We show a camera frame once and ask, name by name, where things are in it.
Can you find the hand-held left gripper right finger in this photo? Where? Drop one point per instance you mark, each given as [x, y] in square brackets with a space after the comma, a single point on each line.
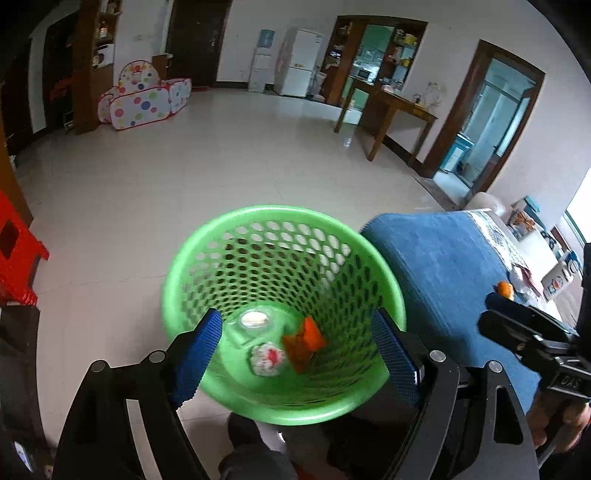
[397, 364]

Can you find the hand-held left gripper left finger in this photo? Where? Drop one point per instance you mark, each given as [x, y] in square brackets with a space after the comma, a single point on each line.
[198, 360]

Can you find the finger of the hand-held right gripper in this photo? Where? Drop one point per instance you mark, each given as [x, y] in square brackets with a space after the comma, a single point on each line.
[521, 307]
[512, 327]

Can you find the orange peel piece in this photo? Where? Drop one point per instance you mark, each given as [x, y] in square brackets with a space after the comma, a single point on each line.
[505, 290]

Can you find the green plastic mesh basket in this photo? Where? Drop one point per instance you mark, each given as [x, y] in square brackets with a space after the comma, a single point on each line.
[351, 295]

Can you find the person's right hand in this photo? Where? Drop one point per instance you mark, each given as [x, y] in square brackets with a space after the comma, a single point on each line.
[565, 424]

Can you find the crumpled white red wrapper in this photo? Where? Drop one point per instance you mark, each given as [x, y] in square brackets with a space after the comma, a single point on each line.
[267, 359]

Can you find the patterned blue white tablecloth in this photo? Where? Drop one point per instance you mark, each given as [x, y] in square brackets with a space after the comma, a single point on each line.
[501, 240]

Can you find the blue table mat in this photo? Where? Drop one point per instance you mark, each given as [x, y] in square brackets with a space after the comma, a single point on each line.
[438, 272]

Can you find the crumpled orange wrapper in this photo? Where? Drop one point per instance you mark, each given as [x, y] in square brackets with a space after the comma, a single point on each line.
[304, 344]

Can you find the person's dark trouser leg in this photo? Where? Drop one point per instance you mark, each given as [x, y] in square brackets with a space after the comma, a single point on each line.
[251, 450]

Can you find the white ottoman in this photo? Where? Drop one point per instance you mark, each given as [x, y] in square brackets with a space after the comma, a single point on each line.
[485, 203]

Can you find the light blue cabinet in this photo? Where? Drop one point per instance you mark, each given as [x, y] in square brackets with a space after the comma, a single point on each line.
[455, 154]

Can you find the red plastic stool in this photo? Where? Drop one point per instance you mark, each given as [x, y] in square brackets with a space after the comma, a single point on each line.
[18, 249]

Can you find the dark wooden table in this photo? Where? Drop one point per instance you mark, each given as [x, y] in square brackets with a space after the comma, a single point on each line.
[401, 104]

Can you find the polka dot play tent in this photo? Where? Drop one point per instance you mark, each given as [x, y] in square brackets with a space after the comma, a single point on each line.
[138, 104]

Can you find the white water dispenser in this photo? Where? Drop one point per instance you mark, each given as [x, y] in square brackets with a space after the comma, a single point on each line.
[261, 64]

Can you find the wooden shelf partition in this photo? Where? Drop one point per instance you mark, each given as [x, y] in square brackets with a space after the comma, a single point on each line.
[344, 60]

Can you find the tall wooden shelf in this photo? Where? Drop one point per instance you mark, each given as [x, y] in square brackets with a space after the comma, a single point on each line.
[90, 69]

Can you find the white refrigerator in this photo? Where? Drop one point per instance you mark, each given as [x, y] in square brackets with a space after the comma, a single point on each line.
[300, 64]

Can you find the dark wooden door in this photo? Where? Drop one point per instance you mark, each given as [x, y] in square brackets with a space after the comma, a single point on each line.
[194, 41]

